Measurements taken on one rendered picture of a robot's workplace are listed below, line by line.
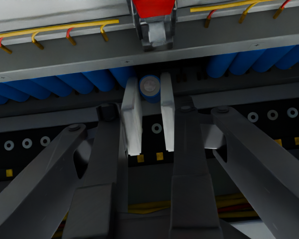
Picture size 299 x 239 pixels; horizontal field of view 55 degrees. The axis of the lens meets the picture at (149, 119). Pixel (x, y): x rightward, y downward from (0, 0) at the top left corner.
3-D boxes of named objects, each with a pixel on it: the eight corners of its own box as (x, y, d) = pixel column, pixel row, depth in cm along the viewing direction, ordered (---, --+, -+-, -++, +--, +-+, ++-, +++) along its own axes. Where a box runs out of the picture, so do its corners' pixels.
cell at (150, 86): (165, 89, 28) (165, 79, 22) (158, 106, 28) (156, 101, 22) (148, 81, 28) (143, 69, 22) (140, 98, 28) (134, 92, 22)
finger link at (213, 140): (176, 128, 14) (238, 122, 14) (172, 96, 19) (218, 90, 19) (179, 154, 15) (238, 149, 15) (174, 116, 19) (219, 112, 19)
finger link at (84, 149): (125, 161, 15) (69, 168, 15) (130, 122, 20) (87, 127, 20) (120, 135, 14) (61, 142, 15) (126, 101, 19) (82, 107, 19)
